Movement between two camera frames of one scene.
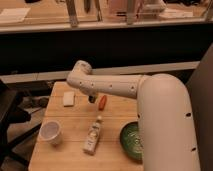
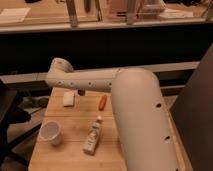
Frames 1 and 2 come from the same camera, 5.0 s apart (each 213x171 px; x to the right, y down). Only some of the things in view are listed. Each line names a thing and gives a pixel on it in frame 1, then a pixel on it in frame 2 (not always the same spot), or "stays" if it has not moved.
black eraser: x=91 y=99 → x=81 y=92
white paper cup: x=50 y=132 stays
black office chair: x=11 y=113 stays
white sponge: x=68 y=98 stays
